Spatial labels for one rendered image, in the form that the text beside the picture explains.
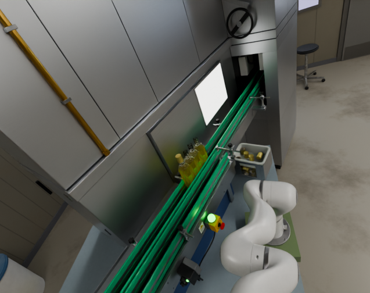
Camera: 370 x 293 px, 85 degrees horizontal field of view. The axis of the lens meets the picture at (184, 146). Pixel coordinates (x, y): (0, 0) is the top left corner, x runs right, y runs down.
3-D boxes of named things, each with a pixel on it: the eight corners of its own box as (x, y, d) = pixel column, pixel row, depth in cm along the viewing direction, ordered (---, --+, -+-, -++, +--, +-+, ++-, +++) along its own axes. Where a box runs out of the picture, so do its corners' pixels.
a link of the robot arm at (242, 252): (279, 198, 100) (245, 195, 107) (279, 177, 96) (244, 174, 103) (272, 296, 58) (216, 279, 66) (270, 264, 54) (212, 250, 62)
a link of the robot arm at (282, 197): (258, 201, 113) (254, 174, 98) (297, 205, 104) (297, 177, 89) (256, 221, 105) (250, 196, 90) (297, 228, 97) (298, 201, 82)
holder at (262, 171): (237, 156, 166) (233, 142, 157) (272, 163, 150) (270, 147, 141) (228, 172, 157) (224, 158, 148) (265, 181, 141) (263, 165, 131)
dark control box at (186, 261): (189, 262, 109) (185, 256, 104) (202, 270, 105) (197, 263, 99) (181, 278, 105) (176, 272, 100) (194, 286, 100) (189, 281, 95)
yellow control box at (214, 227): (212, 218, 124) (209, 211, 119) (223, 222, 120) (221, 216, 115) (207, 228, 120) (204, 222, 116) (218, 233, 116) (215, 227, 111)
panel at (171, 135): (225, 97, 181) (216, 60, 160) (228, 97, 179) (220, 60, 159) (169, 172, 133) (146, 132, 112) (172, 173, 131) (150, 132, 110)
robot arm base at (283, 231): (287, 214, 121) (287, 197, 109) (293, 247, 108) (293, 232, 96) (254, 213, 128) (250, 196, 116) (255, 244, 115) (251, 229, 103)
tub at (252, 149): (241, 150, 158) (240, 142, 153) (272, 155, 145) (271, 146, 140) (233, 166, 149) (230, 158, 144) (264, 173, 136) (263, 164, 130)
